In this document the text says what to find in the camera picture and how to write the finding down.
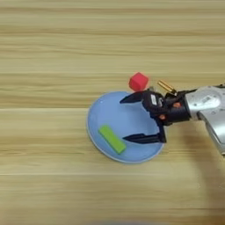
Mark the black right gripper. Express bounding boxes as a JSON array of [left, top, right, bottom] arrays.
[[119, 91, 192, 144]]

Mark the light blue round plate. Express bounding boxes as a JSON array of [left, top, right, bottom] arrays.
[[86, 91, 165, 164]]

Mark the green rectangular block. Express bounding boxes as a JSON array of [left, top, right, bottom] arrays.
[[98, 124, 127, 156]]

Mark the black box with white label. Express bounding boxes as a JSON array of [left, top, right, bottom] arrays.
[[142, 90, 165, 115]]

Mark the red cube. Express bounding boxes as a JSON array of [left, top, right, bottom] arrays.
[[128, 71, 149, 92]]

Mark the brass cylinder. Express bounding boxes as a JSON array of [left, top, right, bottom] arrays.
[[156, 79, 178, 95]]

